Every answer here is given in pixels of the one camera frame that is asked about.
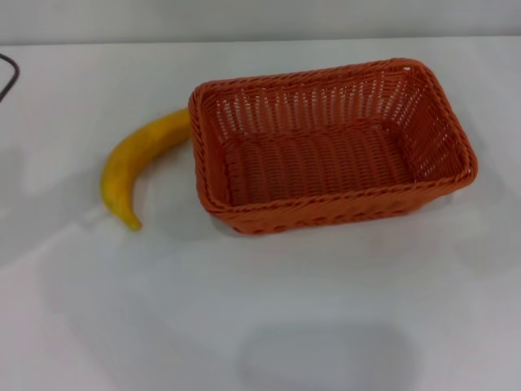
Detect orange woven rectangular basket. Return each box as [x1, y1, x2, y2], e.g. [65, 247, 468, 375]
[187, 58, 478, 236]

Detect yellow banana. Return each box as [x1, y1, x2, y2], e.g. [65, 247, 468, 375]
[100, 108, 192, 233]

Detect thin black cable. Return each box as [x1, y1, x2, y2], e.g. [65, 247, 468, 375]
[0, 52, 20, 103]

